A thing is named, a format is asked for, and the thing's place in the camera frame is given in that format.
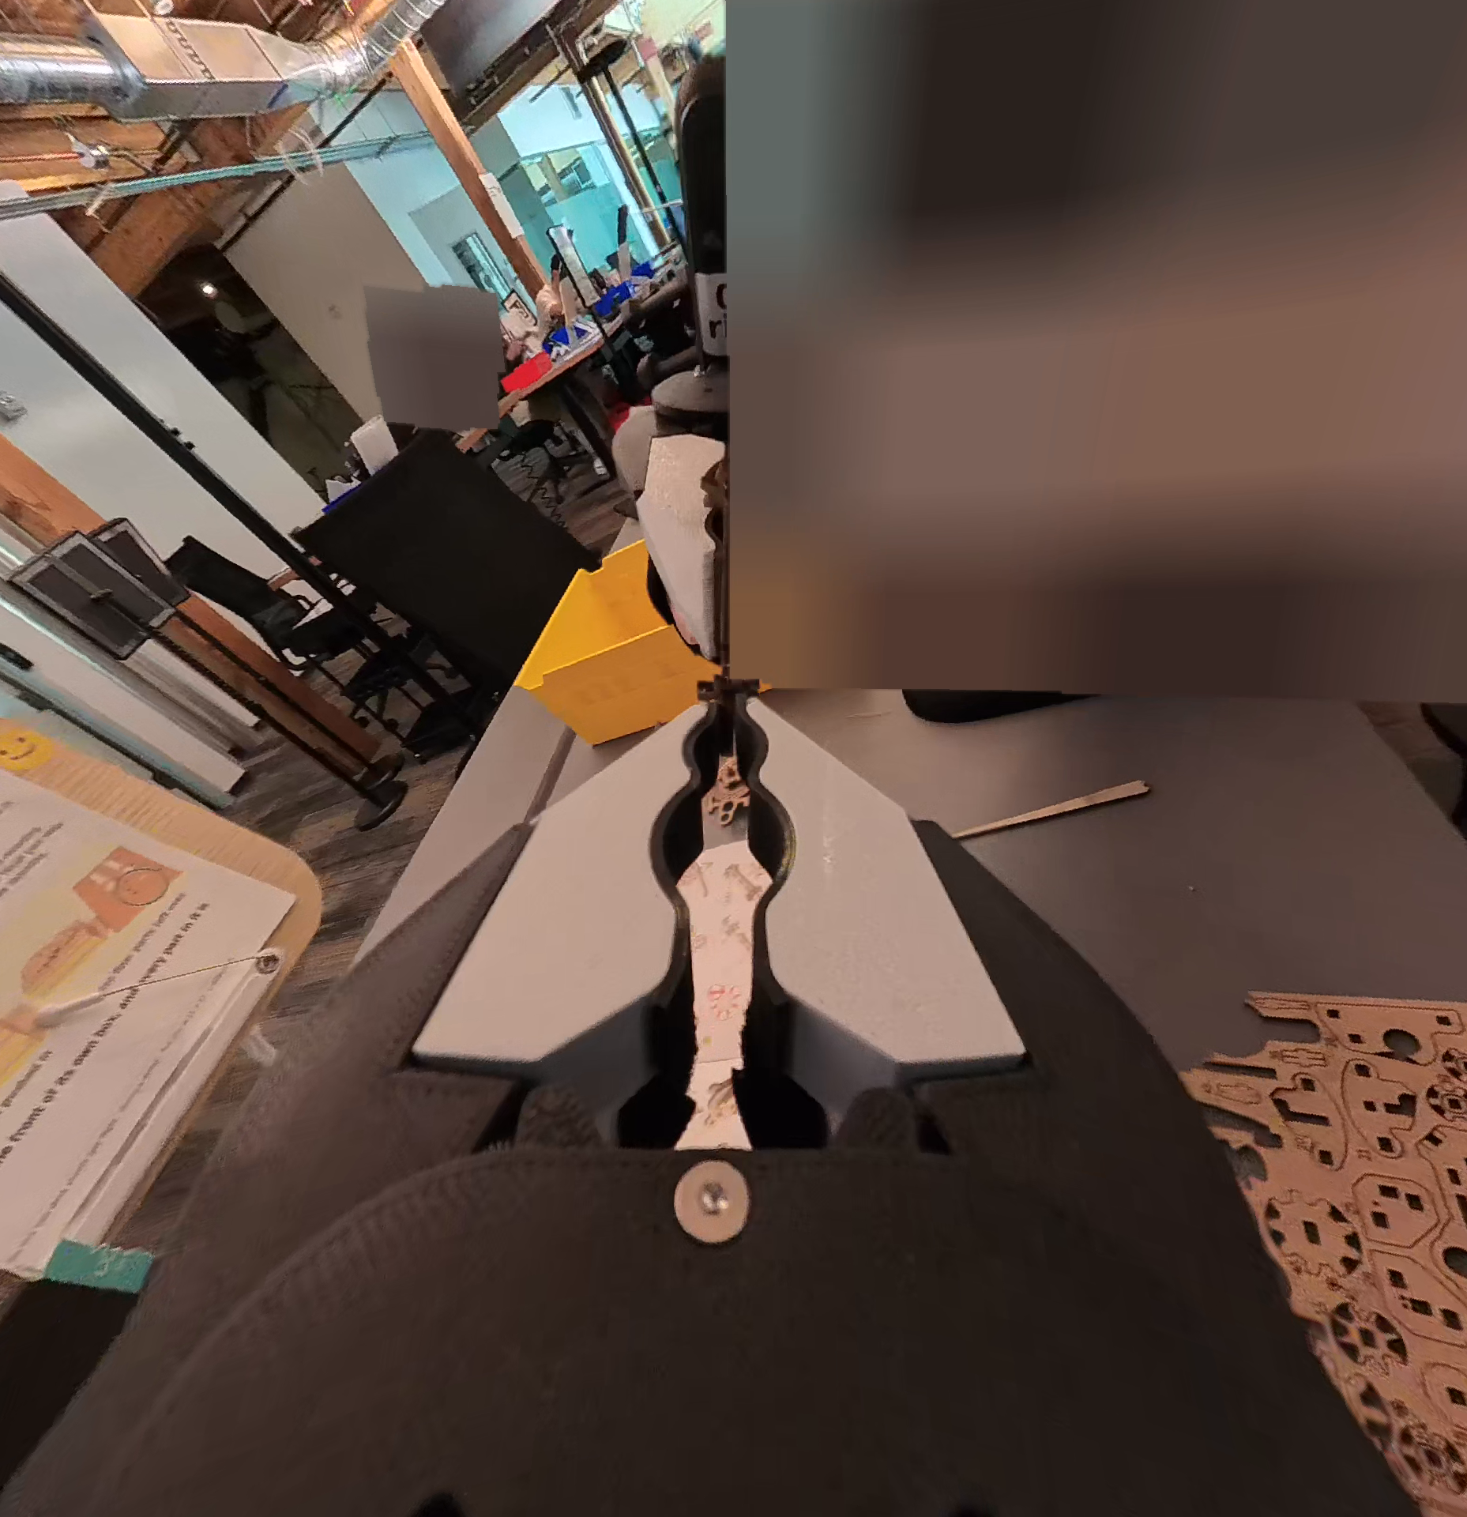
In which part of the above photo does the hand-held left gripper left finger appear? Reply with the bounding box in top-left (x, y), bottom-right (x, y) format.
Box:
top-left (411, 701), bottom-right (736, 1149)

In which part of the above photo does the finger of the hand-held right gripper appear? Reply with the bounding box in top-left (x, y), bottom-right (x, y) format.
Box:
top-left (636, 439), bottom-right (729, 666)

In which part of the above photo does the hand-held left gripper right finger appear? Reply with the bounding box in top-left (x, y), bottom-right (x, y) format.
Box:
top-left (736, 697), bottom-right (1031, 1149)

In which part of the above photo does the laser-cut plywood parts sheet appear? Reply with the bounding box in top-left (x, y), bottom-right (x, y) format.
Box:
top-left (1178, 994), bottom-right (1467, 1517)

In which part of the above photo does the yellow plastic bin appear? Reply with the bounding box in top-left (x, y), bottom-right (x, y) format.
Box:
top-left (514, 540), bottom-right (736, 746)

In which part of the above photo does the black pole stand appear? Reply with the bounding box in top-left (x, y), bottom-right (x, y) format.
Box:
top-left (0, 250), bottom-right (411, 833)

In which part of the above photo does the thin flat stick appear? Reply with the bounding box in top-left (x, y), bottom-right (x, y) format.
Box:
top-left (952, 779), bottom-right (1153, 842)

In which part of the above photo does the black draped table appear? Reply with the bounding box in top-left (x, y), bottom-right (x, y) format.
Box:
top-left (296, 426), bottom-right (601, 760)

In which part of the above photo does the wooden column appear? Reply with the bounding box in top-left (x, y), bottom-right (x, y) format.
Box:
top-left (390, 42), bottom-right (547, 299)

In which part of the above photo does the black textured pad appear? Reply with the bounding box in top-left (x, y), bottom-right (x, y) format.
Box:
top-left (903, 688), bottom-right (1096, 727)

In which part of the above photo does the instruction sheet on clipboard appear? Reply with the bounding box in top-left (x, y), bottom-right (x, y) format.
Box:
top-left (0, 711), bottom-right (325, 1282)

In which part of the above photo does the laminated instruction poster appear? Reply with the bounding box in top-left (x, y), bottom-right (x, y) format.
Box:
top-left (0, 758), bottom-right (299, 1277)

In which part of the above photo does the black folding chair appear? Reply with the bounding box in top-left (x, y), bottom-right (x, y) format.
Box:
top-left (170, 535), bottom-right (380, 713)

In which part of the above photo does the black kit box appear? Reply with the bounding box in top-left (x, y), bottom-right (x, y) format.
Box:
top-left (0, 1236), bottom-right (158, 1484)

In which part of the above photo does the cotton swab on wire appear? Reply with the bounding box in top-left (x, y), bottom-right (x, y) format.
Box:
top-left (23, 948), bottom-right (282, 1036)

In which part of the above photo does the silver ventilation duct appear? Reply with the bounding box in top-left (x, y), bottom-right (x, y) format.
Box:
top-left (0, 0), bottom-right (451, 121)

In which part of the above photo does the black display frame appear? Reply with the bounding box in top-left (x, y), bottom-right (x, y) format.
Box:
top-left (9, 517), bottom-right (193, 664)

